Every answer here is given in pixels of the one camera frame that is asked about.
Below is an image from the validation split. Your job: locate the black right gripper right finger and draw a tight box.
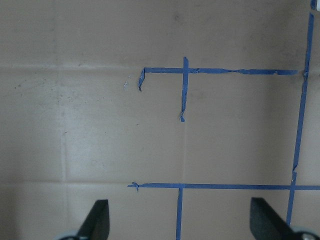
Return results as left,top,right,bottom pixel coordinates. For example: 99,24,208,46
250,197,297,240

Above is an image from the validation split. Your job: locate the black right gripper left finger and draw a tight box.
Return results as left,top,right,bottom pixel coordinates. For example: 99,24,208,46
76,199,110,240

